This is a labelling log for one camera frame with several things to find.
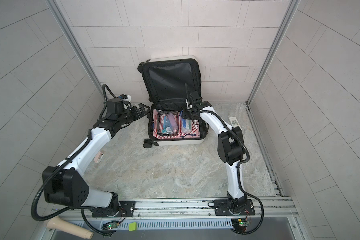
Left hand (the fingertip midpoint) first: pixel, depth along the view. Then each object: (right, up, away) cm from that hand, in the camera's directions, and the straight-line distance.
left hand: (147, 107), depth 80 cm
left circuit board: (-11, -52, -16) cm, 56 cm away
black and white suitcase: (+12, +17, +20) cm, 29 cm away
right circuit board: (+46, -55, -12) cm, 72 cm away
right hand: (+19, -4, +14) cm, 24 cm away
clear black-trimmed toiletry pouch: (+9, -9, +15) cm, 20 cm away
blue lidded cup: (+21, -11, +11) cm, 26 cm away
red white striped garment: (+26, -16, +14) cm, 33 cm away
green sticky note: (-3, -53, -15) cm, 56 cm away
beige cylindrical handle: (-36, -52, -15) cm, 65 cm away
